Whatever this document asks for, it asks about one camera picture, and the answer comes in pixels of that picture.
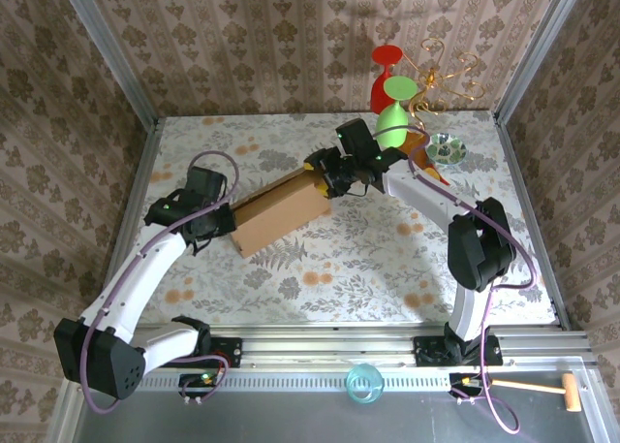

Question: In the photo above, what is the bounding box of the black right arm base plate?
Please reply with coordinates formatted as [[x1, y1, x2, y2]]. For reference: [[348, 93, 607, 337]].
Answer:
[[413, 334, 505, 366]]

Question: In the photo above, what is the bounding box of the green patterned ceramic bowl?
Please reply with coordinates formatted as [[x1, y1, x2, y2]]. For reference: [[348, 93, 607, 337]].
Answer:
[[424, 131, 468, 166]]

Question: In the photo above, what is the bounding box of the red plastic goblet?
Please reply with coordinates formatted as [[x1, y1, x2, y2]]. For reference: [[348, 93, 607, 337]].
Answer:
[[370, 45, 405, 114]]

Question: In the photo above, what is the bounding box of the red and yellow snack packet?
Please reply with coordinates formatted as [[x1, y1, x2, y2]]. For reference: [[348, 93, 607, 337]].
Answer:
[[425, 164, 450, 187]]

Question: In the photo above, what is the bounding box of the green plastic goblet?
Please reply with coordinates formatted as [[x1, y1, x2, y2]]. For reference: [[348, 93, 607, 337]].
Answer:
[[375, 76, 419, 148]]

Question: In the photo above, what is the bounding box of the aluminium frame post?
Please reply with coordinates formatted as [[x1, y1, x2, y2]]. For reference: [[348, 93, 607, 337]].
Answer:
[[52, 0, 159, 124], [494, 0, 592, 124]]

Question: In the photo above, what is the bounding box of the small black electronics board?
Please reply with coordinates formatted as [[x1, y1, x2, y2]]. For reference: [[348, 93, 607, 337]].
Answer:
[[449, 372, 485, 398], [178, 372, 219, 398]]

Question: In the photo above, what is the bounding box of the wooden mallet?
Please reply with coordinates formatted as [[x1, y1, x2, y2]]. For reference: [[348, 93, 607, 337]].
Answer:
[[491, 372, 581, 413]]

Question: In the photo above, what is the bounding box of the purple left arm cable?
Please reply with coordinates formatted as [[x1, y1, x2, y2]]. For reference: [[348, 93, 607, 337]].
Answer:
[[79, 150, 241, 413]]

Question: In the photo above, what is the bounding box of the aluminium mounting rail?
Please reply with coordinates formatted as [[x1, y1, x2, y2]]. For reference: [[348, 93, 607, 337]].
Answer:
[[67, 329, 595, 372]]

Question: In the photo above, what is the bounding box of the grey metal tray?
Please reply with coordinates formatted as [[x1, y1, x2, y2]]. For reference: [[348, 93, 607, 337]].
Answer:
[[47, 364, 611, 443]]

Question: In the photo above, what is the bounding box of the gold wire stand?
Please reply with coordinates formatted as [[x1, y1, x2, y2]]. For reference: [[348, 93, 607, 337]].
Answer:
[[405, 36, 486, 137]]

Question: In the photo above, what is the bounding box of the teal glass cup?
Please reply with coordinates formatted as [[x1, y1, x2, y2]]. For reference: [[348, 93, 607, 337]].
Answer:
[[345, 363, 386, 405]]

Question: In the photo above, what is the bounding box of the brown cardboard box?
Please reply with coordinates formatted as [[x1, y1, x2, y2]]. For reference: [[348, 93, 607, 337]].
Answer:
[[230, 164, 333, 259]]

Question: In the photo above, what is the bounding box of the grey slotted cable duct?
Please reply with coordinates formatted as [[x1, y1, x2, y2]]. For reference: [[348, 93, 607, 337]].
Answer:
[[86, 370, 590, 392]]

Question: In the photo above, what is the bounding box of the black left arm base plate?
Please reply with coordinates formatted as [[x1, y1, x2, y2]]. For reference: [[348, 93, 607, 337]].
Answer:
[[157, 336, 243, 368]]

